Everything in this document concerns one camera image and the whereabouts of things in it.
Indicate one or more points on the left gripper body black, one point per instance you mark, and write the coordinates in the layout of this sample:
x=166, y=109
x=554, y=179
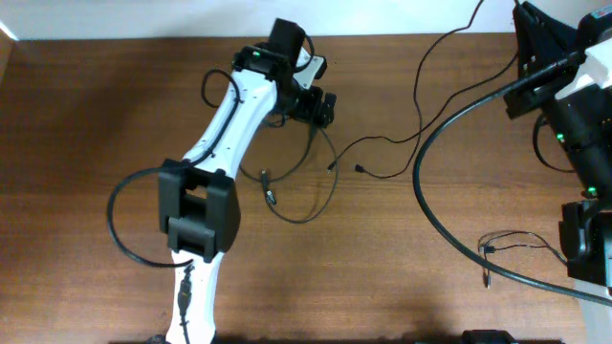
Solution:
x=317, y=108

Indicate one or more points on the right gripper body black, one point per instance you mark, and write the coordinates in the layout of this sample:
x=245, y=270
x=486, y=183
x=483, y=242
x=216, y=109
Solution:
x=537, y=94

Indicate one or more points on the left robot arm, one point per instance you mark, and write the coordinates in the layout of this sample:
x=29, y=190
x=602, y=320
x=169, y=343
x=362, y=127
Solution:
x=198, y=205

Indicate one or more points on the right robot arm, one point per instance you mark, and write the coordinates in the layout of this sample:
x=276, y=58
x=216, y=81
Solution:
x=576, y=102

